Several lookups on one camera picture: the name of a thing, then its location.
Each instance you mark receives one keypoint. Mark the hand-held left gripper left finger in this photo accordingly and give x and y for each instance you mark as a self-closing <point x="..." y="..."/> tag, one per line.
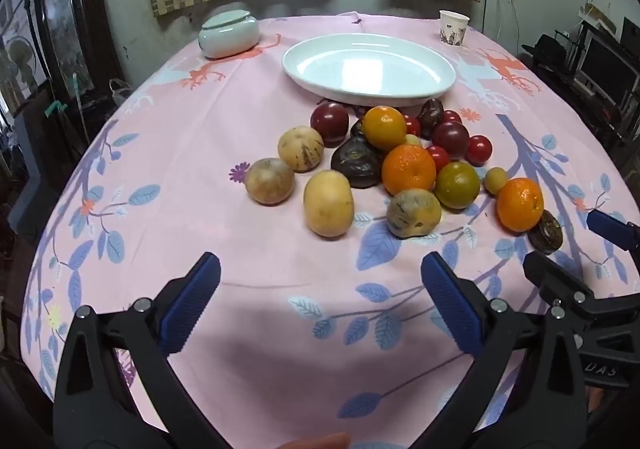
<point x="192" y="301"/>

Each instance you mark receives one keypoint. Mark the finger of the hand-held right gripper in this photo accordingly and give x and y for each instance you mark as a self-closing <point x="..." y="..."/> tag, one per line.
<point x="550" y="276"/>
<point x="610" y="229"/>

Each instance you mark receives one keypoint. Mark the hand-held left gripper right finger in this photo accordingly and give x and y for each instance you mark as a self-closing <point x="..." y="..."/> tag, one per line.
<point x="450" y="301"/>

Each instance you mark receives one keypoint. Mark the mandarin orange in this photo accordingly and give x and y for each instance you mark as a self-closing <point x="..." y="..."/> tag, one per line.
<point x="520" y="205"/>
<point x="408" y="170"/>

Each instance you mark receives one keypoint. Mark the blotchy yellow pepino melon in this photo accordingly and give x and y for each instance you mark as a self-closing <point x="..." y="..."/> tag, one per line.
<point x="412" y="213"/>

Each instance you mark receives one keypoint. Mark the green orange tangerine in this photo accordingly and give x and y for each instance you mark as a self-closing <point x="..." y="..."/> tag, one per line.
<point x="457" y="184"/>

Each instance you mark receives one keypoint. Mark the tan passion fruit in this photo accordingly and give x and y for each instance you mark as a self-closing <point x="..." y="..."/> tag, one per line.
<point x="270" y="181"/>

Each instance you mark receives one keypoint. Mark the dark red plum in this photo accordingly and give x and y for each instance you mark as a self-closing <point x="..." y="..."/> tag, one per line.
<point x="450" y="139"/>
<point x="329" y="121"/>

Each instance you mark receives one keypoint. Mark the orange yellow tomato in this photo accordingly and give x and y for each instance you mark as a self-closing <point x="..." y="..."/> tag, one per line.
<point x="384" y="127"/>

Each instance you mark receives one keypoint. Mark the striped pepino melon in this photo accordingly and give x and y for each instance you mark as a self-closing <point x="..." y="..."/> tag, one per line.
<point x="300" y="149"/>

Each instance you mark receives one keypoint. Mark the white oval plate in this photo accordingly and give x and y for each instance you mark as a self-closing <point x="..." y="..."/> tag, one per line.
<point x="370" y="64"/>

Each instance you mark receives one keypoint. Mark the person's left hand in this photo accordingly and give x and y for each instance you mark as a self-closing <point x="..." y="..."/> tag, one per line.
<point x="315" y="443"/>

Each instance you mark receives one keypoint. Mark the pink printed tablecloth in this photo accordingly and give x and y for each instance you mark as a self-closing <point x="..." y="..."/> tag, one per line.
<point x="200" y="209"/>

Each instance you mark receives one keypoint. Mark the computer monitor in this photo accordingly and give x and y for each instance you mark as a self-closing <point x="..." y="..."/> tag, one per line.
<point x="607" y="64"/>

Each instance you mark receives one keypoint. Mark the black hat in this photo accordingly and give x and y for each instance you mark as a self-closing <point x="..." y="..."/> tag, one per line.
<point x="545" y="48"/>

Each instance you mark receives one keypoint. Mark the black speaker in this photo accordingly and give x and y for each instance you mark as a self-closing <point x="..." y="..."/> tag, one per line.
<point x="630" y="31"/>

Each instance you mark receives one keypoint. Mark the clear plastic bag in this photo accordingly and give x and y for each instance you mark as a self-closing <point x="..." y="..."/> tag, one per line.
<point x="120" y="91"/>

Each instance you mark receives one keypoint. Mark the green plastic hook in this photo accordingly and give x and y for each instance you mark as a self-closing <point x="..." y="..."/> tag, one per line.
<point x="55" y="108"/>

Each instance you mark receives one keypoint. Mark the printed paper cup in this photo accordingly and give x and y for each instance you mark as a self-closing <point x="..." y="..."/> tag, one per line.
<point x="454" y="29"/>

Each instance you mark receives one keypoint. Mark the pale ceramic lidded jar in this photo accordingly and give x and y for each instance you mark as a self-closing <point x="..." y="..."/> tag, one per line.
<point x="227" y="36"/>

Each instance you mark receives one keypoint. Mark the dark wooden cabinet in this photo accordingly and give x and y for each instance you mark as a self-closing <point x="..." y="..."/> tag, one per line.
<point x="85" y="29"/>

